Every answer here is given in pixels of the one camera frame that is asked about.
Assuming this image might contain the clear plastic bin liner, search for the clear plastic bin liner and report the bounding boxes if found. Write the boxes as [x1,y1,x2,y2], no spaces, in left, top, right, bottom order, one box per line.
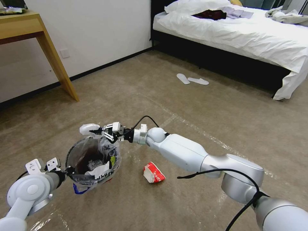
[65,135,122,195]

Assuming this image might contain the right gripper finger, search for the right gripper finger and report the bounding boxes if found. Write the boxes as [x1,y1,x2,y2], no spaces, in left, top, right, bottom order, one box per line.
[88,123,115,134]
[92,132,119,145]

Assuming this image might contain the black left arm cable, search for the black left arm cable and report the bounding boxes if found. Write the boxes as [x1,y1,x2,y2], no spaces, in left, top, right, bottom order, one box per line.
[15,170,29,184]

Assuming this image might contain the round dark trash bin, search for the round dark trash bin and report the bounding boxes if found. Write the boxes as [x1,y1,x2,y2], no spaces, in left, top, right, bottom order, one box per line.
[65,137,121,188]

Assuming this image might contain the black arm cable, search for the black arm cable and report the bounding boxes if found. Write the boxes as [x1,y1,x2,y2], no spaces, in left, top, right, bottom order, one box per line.
[15,170,29,184]
[177,168,271,231]

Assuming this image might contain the lavender folded cloth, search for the lavender folded cloth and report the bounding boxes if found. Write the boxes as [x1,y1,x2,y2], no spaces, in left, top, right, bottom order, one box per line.
[221,6,254,20]

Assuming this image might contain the wooden desk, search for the wooden desk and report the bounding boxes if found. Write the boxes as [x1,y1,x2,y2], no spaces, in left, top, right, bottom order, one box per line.
[0,12,80,102]

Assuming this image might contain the white paper scrap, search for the white paper scrap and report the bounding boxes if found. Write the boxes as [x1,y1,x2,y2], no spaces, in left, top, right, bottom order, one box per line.
[84,161,110,180]

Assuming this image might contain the red white paper carton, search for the red white paper carton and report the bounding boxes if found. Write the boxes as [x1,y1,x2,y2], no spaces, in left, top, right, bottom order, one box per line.
[143,162,166,184]

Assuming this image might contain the white duvet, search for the white duvet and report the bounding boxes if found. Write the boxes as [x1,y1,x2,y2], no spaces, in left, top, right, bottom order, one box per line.
[153,4,308,100]

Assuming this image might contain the white pillow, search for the white pillow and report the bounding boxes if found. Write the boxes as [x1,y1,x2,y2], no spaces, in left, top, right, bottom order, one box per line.
[164,0,233,14]

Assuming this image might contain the grey crumpled clothes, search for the grey crumpled clothes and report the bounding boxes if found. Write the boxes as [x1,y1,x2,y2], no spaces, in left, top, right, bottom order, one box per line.
[265,5,308,25]

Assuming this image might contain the white flat slipper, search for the white flat slipper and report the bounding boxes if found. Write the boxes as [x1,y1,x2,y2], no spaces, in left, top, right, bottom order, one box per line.
[187,77,210,86]
[176,73,191,85]

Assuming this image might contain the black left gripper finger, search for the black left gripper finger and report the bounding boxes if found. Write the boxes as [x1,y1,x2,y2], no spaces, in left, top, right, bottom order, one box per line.
[64,166,75,179]

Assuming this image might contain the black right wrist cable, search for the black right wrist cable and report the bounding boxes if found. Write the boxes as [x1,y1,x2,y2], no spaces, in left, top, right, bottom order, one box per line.
[125,115,169,138]

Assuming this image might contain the dark red garment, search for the dark red garment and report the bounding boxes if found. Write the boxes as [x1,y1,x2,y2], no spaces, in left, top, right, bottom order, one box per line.
[192,9,227,21]

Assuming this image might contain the white plastic trash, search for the white plastic trash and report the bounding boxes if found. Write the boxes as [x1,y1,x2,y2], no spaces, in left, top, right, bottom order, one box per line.
[80,123,102,139]

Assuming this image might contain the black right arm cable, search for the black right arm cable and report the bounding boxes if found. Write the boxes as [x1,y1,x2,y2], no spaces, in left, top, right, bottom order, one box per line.
[177,168,271,231]

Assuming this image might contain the black bed frame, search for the black bed frame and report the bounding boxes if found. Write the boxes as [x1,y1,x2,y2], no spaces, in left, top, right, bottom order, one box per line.
[150,0,293,96]

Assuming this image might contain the dark screen on desk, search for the dark screen on desk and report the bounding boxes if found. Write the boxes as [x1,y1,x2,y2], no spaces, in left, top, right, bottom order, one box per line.
[0,0,28,9]

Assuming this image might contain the crumpled packets on desk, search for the crumpled packets on desk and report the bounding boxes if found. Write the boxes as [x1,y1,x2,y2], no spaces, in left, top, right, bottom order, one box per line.
[0,6,31,16]

